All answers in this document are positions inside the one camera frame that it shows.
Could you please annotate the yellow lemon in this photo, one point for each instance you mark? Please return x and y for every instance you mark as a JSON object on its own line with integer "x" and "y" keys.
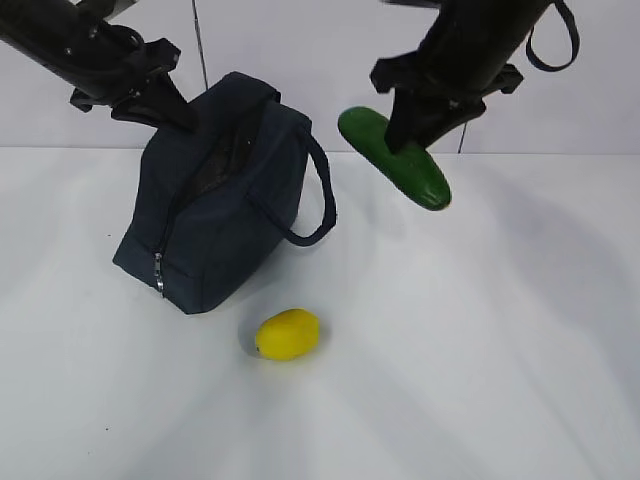
{"x": 288, "y": 335}

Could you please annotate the navy blue lunch bag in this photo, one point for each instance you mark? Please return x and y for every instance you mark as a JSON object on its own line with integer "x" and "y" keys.
{"x": 213, "y": 205}

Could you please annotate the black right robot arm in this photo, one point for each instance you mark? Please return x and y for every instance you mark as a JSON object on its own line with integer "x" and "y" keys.
{"x": 485, "y": 20}

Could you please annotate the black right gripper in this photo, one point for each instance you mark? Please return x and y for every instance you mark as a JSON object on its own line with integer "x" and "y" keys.
{"x": 441, "y": 85}

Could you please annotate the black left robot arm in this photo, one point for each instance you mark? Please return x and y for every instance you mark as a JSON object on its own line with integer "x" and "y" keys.
{"x": 40, "y": 29}

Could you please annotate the green cucumber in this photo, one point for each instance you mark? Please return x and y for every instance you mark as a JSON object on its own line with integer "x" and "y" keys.
{"x": 412, "y": 170}

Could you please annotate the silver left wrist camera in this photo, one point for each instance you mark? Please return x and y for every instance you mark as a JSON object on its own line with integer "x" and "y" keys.
{"x": 105, "y": 9}

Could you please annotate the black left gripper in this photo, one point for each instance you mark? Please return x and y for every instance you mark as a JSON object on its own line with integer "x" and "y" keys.
{"x": 113, "y": 66}

